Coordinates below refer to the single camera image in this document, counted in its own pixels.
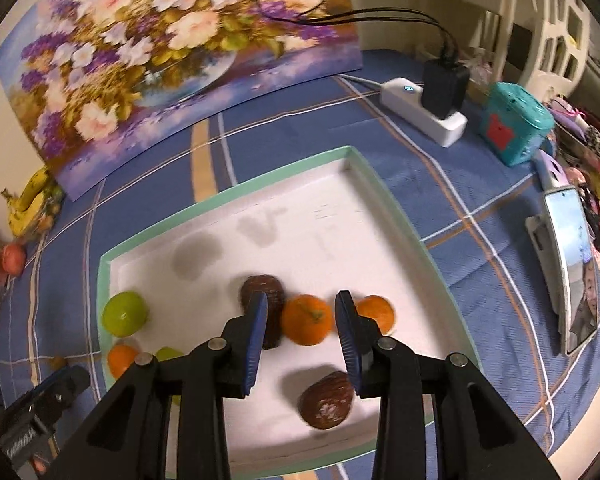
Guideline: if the orange tangerine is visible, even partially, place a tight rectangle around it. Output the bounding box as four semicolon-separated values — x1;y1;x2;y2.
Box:
280;295;334;346
355;295;396;335
107;344;138;379

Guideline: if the large green fruit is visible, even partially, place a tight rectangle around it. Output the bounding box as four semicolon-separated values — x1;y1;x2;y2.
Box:
102;290;148;338

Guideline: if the round dark brown date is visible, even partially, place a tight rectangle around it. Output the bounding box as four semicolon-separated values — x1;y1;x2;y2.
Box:
297;370;354;430

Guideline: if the elongated dark brown date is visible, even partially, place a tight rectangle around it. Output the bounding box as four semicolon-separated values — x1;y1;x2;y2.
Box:
239;274;286;350

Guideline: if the tan longan round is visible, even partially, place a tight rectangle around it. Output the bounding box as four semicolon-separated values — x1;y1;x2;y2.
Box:
50;356;68;372

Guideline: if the bag of small fruits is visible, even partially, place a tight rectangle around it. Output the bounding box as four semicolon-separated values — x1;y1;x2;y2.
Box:
31;183;66;237

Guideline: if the red apple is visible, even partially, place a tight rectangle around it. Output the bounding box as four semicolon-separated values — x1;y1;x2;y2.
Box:
2;243;27;276

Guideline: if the banana bunch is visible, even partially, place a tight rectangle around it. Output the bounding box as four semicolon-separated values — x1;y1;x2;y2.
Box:
1;166;55;238

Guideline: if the smartphone on stand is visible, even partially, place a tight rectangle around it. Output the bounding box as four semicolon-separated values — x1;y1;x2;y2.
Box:
526;185;600;356

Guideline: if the blue plaid tablecloth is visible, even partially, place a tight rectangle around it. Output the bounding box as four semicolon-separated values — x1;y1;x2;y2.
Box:
0;76;600;454

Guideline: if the white tray teal rim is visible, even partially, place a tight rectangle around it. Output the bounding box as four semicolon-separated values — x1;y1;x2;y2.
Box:
97;146;478;479

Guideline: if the teal box red sticker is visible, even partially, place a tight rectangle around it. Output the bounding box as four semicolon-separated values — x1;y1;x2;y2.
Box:
479;82;555;167

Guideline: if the white power strip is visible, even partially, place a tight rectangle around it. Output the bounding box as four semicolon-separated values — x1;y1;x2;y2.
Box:
380;78;467;148

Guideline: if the black power adapter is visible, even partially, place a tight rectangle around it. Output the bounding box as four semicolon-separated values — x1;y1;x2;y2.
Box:
420;58;470;120

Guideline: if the flower painting canvas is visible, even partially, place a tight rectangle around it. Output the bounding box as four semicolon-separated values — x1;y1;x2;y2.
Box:
0;0;362;198

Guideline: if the white shelf furniture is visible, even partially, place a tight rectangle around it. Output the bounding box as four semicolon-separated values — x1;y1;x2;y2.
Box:
419;0;594;106

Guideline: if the black cable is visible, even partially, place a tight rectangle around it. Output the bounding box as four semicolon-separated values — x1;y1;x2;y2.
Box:
254;0;462;61

